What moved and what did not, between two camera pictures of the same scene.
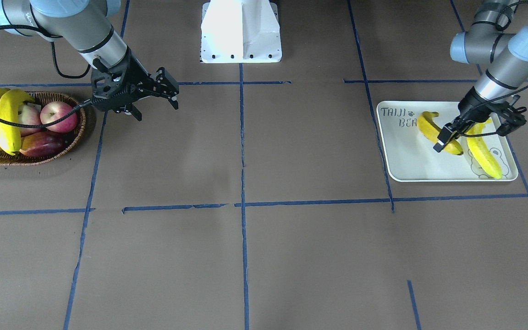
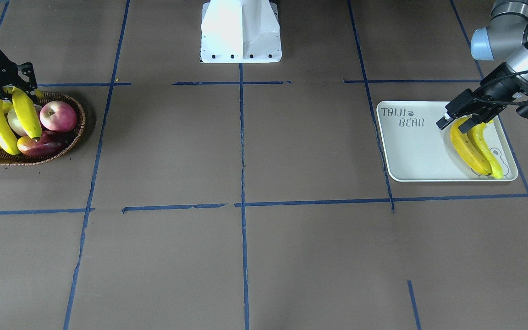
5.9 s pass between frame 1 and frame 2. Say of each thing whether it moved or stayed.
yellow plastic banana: stayed
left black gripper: moved
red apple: stayed
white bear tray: stayed
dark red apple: stayed
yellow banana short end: moved
